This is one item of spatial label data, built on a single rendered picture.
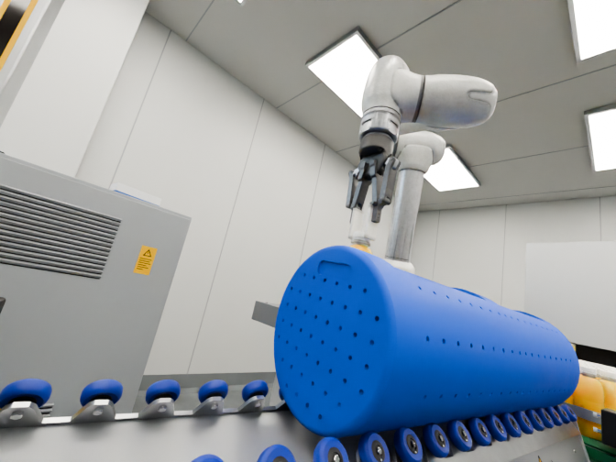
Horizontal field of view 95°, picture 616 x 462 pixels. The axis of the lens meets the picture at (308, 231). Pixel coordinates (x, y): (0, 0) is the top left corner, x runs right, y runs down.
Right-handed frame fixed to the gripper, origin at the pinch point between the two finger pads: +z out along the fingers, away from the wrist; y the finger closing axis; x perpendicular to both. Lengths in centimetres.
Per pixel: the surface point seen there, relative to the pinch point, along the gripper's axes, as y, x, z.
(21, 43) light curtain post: -25, -64, -15
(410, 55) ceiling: -100, 124, -208
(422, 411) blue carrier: 17.3, -0.1, 29.5
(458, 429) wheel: 15.7, 14.6, 33.9
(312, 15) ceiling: -136, 38, -209
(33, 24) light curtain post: -25, -64, -19
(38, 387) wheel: -3, -44, 33
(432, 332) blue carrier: 19.1, -2.6, 18.5
